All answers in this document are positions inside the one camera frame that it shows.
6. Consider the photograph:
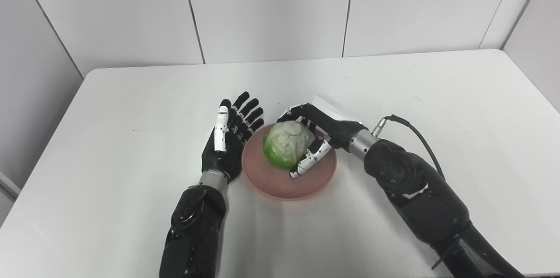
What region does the green white toy cabbage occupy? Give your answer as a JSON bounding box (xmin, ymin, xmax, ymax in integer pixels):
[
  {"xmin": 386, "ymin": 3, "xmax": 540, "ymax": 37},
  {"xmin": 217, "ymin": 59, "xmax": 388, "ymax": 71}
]
[{"xmin": 263, "ymin": 121, "xmax": 315, "ymax": 170}]

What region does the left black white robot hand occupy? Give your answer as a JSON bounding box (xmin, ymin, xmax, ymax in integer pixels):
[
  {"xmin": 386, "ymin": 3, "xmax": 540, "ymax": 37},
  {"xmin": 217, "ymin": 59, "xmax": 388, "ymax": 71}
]
[{"xmin": 201, "ymin": 91, "xmax": 265, "ymax": 183}]

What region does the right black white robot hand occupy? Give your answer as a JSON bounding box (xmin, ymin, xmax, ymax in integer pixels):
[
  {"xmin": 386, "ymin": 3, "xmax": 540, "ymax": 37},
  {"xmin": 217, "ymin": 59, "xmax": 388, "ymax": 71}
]
[{"xmin": 276, "ymin": 95, "xmax": 368, "ymax": 179}]

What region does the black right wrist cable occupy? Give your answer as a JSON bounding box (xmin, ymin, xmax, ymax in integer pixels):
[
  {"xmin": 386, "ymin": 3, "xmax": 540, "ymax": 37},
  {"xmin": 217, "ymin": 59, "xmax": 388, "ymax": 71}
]
[{"xmin": 371, "ymin": 114, "xmax": 446, "ymax": 180}]

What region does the pink round plate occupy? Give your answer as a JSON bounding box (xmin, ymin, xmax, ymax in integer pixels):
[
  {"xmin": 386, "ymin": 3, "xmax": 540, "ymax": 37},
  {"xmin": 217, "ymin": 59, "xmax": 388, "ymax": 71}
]
[{"xmin": 241, "ymin": 123, "xmax": 337, "ymax": 201}]

